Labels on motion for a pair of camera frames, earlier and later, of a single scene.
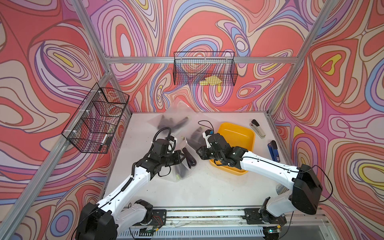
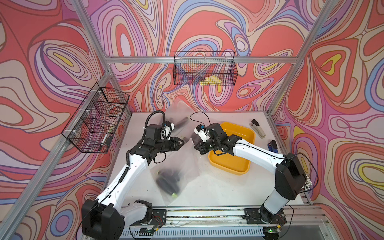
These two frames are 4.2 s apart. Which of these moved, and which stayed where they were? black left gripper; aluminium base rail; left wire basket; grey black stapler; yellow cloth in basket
Moved: black left gripper
Stayed: grey black stapler; yellow cloth in basket; aluminium base rail; left wire basket
